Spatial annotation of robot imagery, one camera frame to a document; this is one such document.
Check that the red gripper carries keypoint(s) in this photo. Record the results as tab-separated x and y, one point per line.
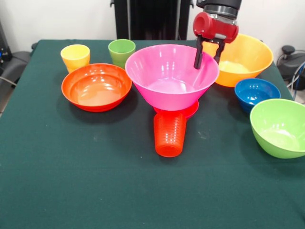
214	28

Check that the large pink bowl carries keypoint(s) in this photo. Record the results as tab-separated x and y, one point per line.
166	78

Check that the small magenta bowl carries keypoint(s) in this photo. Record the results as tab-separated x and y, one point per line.
193	111

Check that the orange-red ribbed cup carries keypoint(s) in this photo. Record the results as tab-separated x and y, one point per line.
169	136

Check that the large orange bowl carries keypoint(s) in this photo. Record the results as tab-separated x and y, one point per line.
250	57

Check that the small dark blue bowl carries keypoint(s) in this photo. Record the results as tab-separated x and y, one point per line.
255	93

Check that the green cup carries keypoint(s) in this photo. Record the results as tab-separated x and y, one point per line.
120	51

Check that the light green bowl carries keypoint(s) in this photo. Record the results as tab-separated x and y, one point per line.
278	133

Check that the red shallow bowl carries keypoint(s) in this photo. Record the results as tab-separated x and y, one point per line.
95	90

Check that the yellow cup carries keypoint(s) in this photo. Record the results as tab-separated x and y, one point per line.
75	59

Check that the dark green tablecloth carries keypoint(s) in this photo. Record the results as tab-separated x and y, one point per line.
152	179

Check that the black equipment box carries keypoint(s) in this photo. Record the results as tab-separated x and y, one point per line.
3	47

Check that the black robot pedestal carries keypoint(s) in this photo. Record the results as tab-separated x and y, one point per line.
152	19

